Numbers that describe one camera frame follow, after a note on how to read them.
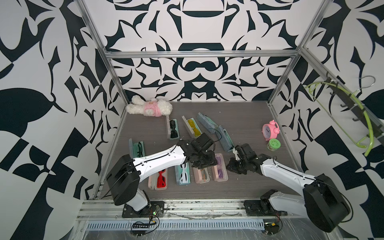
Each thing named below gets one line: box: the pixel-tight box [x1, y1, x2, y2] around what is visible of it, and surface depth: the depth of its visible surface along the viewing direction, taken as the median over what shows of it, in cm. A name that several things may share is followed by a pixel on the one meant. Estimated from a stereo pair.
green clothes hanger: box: [304, 81, 375, 157], surface depth 58 cm
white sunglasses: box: [179, 163, 189, 184], surface depth 85 cm
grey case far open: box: [197, 112, 226, 141], surface depth 101 cm
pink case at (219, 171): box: [211, 153, 229, 182], surface depth 87 cm
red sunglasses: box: [157, 169, 167, 188], surface depth 83 cm
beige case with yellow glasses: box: [181, 115, 203, 139], surface depth 105 cm
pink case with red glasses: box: [148, 168, 168, 191], surface depth 83 cm
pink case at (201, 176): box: [192, 167, 210, 184], surface depth 85 cm
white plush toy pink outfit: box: [126, 95, 173, 118], surface depth 107 cm
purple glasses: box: [216, 155, 224, 179], surface depth 88 cm
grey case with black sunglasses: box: [169, 118, 180, 140], surface depth 106 cm
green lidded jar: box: [266, 138, 282, 152], surface depth 95 cm
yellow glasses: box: [187, 119, 201, 137], surface depth 106 cm
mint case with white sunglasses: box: [174, 161, 191, 186], surface depth 85 cm
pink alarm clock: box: [261, 119, 280, 141], surface depth 96 cm
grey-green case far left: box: [128, 138, 146, 159], surface depth 96 cm
